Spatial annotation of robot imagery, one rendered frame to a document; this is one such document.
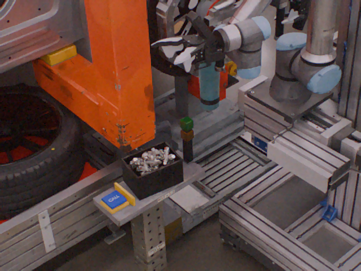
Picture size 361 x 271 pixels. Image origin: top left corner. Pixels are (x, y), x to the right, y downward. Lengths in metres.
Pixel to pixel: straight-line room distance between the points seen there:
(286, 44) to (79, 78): 0.91
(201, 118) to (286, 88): 1.00
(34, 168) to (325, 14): 1.29
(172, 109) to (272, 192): 0.73
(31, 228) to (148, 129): 0.60
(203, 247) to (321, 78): 1.10
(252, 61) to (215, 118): 1.29
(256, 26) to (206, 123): 1.34
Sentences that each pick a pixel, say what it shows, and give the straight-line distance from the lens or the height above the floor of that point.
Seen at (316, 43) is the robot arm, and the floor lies 1.12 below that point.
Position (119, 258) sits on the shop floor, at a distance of 3.11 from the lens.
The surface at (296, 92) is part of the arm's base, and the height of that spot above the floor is 0.86.
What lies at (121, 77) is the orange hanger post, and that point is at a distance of 2.59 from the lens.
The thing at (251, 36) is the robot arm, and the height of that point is 1.22.
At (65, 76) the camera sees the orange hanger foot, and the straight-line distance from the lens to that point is 3.00.
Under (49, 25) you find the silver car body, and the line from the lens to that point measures 2.99.
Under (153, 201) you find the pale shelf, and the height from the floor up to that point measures 0.45.
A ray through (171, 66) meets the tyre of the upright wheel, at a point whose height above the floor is 0.63.
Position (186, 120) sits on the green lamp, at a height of 0.66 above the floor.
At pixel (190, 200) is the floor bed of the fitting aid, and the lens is 3.22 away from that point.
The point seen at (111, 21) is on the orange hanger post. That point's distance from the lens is 2.46.
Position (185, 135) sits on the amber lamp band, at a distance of 2.74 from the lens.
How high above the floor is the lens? 2.30
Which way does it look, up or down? 39 degrees down
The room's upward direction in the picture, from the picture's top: 3 degrees counter-clockwise
